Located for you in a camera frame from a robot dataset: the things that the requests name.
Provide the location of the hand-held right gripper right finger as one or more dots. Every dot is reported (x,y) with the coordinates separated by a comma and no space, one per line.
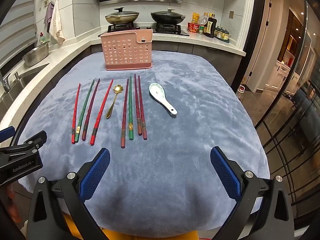
(225,172)

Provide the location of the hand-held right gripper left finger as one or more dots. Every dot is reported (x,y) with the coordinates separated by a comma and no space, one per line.
(96,173)

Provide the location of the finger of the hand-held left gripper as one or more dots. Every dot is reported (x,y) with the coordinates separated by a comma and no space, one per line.
(6,133)
(35,141)

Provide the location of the red chopstick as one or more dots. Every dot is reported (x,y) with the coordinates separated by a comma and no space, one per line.
(76,112)
(102,112)

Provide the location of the green chopstick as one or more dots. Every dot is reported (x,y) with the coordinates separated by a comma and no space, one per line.
(85,111)
(130,110)

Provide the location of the gold flower spoon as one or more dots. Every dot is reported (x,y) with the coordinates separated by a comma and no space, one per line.
(112,105)

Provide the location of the white ceramic spoon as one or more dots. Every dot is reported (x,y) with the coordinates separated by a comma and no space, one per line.
(157,92)

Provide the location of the pink perforated utensil holder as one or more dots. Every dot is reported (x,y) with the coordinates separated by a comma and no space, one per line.
(125,51)

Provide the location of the person's left hand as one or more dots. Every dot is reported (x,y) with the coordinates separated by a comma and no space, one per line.
(11,202)

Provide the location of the steel sink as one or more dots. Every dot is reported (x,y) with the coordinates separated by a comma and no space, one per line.
(17,87)

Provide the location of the chrome faucet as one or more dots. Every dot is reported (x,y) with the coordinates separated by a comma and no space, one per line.
(5,82)

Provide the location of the blue-grey fleece blanket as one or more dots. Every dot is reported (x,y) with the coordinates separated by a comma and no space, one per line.
(175,155)

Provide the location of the small chrome tap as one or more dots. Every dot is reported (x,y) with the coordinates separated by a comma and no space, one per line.
(17,76)

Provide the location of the plastic bottle on floor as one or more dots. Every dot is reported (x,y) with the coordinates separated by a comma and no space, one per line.
(241,93)

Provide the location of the steel basin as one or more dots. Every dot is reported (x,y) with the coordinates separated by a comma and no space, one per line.
(35,55)

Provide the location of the black framed glass door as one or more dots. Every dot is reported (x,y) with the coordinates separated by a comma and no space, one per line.
(300,130)

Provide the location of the white window blind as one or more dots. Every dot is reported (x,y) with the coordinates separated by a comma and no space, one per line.
(15,32)

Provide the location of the green dish soap bottle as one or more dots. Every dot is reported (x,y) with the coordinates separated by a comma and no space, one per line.
(43,38)

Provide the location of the white cabinet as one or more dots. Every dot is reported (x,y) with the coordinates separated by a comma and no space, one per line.
(283,70)

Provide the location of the white hanging towel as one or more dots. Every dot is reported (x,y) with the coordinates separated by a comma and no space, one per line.
(57,22)

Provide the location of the purple hanging cloth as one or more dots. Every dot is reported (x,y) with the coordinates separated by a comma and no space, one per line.
(48,15)

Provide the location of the condiment jar set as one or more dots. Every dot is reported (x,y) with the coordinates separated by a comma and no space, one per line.
(222,35)

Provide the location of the small green jar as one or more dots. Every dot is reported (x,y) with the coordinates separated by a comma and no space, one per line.
(201,30)

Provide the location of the dark soy sauce bottle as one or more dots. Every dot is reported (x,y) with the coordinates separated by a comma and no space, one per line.
(209,26)

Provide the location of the red instant noodle cup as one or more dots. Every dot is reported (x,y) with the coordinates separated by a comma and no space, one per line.
(193,27)

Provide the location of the beige wok with glass lid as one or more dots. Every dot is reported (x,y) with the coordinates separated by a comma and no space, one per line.
(122,16)

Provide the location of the clear plastic bottle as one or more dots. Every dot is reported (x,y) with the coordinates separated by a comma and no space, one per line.
(205,18)

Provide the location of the black gas stove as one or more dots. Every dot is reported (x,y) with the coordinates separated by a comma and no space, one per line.
(162,28)

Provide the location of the yellow packet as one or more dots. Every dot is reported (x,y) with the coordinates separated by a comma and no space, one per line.
(195,17)

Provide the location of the black wok with lid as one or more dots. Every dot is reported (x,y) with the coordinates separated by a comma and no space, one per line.
(166,17)

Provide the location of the wall outlet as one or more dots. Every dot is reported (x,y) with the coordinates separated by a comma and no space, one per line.
(231,14)

